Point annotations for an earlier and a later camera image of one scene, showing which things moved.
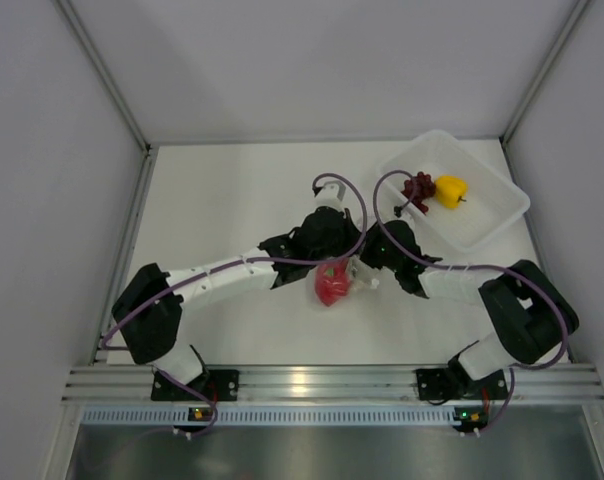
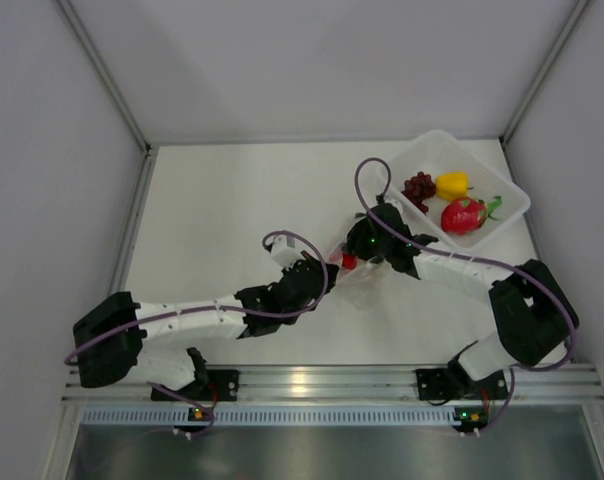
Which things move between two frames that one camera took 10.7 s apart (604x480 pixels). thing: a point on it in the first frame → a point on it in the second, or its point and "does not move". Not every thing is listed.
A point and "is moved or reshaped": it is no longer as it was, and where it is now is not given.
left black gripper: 351,234 → 311,261
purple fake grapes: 424,188 does not move
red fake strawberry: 332,281 → 466,215
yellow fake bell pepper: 450,190 is moved or reshaped
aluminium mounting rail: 579,383 does not move
